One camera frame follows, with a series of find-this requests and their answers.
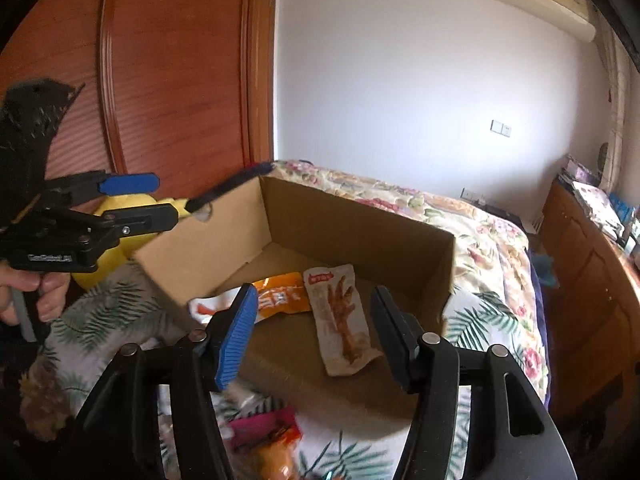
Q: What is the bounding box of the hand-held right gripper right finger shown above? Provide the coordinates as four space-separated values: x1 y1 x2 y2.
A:
370 285 576 480

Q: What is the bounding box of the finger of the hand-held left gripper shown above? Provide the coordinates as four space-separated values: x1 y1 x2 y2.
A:
45 171 161 207
75 202 181 247

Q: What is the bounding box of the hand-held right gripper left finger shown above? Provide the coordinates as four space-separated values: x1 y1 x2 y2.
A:
65 282 261 480

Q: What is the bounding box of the brown cardboard box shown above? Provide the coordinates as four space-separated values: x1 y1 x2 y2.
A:
131 174 457 433

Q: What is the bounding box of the person's left hand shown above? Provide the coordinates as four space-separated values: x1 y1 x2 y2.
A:
0 260 73 327

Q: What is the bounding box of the white and red snack packet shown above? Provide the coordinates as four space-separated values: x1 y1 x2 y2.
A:
189 290 242 326

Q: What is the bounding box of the white chicken foot snack packet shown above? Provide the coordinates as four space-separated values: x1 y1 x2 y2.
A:
302 262 383 377

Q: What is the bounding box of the yellow plush toy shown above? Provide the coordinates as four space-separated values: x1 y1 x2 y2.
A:
72 192 193 291

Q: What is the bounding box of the pink snack packet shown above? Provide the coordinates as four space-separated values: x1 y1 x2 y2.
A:
225 407 303 453

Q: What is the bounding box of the leaf print blanket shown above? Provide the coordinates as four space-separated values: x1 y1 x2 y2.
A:
20 260 501 480

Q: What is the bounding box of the orange glossy snack packet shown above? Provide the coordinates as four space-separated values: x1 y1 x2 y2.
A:
250 440 302 480

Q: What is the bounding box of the red wooden wardrobe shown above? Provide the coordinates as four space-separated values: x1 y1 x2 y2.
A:
0 0 278 201

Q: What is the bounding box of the floral quilt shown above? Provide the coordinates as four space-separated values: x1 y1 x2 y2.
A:
270 159 556 411

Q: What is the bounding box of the teal cloth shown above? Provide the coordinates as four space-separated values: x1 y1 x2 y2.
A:
530 252 559 288

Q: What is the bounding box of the wooden dresser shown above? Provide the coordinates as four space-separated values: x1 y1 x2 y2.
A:
540 180 640 421

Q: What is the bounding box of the purple book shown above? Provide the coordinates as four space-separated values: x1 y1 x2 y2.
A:
559 154 602 188

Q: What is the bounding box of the blue box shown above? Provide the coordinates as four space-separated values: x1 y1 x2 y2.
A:
612 195 636 225

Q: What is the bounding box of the white lace curtain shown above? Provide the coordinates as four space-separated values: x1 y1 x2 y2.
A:
596 25 632 196

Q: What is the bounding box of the white air conditioner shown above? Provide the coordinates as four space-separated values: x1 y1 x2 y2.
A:
489 0 598 43

